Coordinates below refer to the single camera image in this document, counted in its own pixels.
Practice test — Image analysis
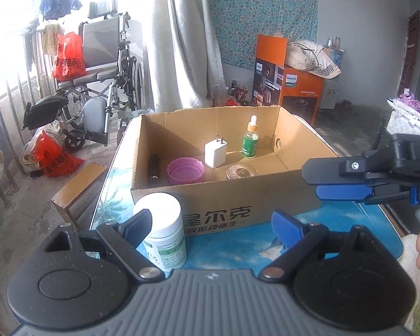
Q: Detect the brown cardboard box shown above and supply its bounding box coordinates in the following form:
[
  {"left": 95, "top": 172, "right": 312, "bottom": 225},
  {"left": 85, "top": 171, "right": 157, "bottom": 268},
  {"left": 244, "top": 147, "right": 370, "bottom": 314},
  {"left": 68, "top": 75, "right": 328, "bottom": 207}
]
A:
[{"left": 130, "top": 105, "right": 340, "bottom": 233}]

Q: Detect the white green-label pill bottle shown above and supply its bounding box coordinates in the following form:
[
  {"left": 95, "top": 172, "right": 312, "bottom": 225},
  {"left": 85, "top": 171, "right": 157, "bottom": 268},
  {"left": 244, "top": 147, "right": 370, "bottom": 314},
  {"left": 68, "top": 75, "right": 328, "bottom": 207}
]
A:
[{"left": 133, "top": 193, "right": 187, "bottom": 271}]

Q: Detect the orange appliance carton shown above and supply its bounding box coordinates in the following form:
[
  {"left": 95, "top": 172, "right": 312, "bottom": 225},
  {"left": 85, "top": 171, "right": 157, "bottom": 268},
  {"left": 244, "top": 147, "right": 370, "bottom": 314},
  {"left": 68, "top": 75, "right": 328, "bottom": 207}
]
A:
[{"left": 253, "top": 35, "right": 325, "bottom": 127}]

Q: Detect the metal railing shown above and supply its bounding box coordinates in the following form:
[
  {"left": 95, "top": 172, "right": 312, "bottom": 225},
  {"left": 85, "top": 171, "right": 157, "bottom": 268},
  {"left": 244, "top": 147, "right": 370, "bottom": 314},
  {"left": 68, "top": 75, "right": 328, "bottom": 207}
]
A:
[{"left": 0, "top": 24, "right": 57, "bottom": 246}]

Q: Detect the green dropper bottle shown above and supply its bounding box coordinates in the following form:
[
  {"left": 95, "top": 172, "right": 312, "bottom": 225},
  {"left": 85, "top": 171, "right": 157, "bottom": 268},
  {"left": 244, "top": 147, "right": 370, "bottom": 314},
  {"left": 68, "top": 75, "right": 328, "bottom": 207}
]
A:
[{"left": 241, "top": 115, "right": 260, "bottom": 158}]

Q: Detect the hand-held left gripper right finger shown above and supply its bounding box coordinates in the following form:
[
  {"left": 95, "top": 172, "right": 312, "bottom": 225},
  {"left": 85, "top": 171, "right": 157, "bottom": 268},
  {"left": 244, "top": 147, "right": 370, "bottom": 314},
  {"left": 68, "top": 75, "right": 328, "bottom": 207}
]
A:
[{"left": 260, "top": 209, "right": 393, "bottom": 281}]

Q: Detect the yellowish hanging towel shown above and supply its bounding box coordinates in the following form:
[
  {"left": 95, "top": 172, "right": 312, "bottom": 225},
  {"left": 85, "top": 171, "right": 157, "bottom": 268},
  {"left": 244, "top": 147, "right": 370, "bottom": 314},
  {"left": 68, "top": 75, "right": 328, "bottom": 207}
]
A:
[{"left": 42, "top": 24, "right": 62, "bottom": 55}]

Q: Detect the pink plastic lid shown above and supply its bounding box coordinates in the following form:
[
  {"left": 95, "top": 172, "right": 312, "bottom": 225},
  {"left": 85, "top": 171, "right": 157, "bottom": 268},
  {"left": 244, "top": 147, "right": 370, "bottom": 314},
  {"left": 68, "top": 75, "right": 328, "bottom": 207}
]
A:
[{"left": 167, "top": 157, "right": 205, "bottom": 185}]

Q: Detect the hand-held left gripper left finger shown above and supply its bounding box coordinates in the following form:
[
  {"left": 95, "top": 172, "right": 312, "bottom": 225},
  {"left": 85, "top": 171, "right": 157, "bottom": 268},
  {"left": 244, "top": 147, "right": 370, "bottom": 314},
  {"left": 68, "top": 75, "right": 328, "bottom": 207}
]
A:
[{"left": 31, "top": 209, "right": 166, "bottom": 283}]

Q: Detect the grey folding wheelchair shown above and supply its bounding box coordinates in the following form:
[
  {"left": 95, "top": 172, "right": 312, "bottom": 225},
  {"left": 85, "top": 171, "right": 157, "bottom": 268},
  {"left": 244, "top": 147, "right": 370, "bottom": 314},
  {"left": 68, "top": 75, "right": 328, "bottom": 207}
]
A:
[{"left": 23, "top": 1, "right": 146, "bottom": 153}]

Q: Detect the black metal frame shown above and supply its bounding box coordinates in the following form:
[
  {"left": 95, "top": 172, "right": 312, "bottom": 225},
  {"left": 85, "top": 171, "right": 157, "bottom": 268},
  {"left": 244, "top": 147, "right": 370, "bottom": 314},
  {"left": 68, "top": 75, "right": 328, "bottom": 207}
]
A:
[{"left": 373, "top": 116, "right": 389, "bottom": 155}]

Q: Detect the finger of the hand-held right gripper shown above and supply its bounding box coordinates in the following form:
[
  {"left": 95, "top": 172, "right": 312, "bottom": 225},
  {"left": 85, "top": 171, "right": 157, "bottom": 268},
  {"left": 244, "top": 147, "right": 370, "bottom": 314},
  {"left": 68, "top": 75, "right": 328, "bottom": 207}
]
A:
[
  {"left": 315, "top": 184, "right": 417, "bottom": 205},
  {"left": 301, "top": 147, "right": 394, "bottom": 185}
]

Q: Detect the black cylinder tube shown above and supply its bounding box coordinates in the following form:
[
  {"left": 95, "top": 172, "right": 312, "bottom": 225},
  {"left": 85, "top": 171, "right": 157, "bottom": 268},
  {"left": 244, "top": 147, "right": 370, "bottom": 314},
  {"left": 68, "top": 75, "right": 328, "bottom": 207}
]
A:
[{"left": 148, "top": 154, "right": 160, "bottom": 187}]

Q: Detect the wooden stool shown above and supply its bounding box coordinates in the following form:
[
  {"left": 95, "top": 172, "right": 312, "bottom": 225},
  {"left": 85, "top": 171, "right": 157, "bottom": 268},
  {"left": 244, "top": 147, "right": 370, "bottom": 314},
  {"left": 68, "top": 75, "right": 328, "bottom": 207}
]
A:
[{"left": 52, "top": 163, "right": 108, "bottom": 232}]

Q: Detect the white water dispenser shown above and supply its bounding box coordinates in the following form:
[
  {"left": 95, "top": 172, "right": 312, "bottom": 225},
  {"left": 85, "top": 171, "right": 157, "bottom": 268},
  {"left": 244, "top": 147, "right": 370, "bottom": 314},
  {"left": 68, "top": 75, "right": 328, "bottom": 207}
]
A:
[{"left": 318, "top": 79, "right": 340, "bottom": 110}]

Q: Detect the white charger plug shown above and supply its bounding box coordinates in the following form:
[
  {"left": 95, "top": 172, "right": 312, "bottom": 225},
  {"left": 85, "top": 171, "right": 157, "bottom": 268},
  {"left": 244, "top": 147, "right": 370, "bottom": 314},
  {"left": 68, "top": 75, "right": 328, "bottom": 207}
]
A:
[{"left": 204, "top": 135, "right": 228, "bottom": 169}]

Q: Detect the white checkered cloth bundle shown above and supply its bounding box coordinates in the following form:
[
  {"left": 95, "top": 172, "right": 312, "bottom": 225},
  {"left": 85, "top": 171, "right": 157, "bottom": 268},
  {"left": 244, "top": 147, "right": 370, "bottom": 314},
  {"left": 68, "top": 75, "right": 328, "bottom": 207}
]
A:
[{"left": 284, "top": 38, "right": 342, "bottom": 79}]

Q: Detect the pale grey curtain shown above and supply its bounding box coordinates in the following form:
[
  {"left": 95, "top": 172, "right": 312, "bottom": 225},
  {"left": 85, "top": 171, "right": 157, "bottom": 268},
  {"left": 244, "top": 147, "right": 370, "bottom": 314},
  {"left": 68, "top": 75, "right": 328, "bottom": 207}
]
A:
[{"left": 145, "top": 0, "right": 226, "bottom": 113}]

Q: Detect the white quilted bag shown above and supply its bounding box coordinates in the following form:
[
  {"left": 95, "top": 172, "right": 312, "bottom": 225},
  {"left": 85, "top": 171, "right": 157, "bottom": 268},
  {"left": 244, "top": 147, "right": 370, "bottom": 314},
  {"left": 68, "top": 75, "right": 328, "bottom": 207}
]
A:
[{"left": 387, "top": 98, "right": 420, "bottom": 135}]

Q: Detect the blue checkered hanging garment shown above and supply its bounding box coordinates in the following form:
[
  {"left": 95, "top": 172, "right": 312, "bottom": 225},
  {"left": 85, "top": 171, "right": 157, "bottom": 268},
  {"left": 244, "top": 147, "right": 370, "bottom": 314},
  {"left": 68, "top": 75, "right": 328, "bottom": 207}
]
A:
[{"left": 38, "top": 0, "right": 83, "bottom": 21}]

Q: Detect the white fluffy towel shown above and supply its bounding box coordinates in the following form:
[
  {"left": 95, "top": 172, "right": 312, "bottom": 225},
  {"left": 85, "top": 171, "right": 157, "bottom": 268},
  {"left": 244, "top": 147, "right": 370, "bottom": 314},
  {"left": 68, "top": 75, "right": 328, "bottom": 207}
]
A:
[{"left": 399, "top": 234, "right": 420, "bottom": 274}]

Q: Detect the purple cloth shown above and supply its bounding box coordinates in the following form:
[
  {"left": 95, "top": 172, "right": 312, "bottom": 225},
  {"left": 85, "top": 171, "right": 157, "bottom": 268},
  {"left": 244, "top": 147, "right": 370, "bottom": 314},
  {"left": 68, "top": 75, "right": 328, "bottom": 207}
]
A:
[{"left": 397, "top": 92, "right": 420, "bottom": 111}]

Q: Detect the dark wooden door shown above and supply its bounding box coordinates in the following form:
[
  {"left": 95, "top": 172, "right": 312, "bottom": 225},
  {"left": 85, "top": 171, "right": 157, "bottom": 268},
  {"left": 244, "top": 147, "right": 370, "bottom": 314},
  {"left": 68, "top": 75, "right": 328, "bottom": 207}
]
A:
[{"left": 399, "top": 10, "right": 420, "bottom": 100}]

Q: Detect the teal floral wall cloth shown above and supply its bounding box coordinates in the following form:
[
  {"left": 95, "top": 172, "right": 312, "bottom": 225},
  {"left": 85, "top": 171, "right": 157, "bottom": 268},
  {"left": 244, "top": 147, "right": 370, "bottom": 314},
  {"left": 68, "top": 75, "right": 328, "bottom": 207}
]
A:
[{"left": 208, "top": 0, "right": 318, "bottom": 72}]

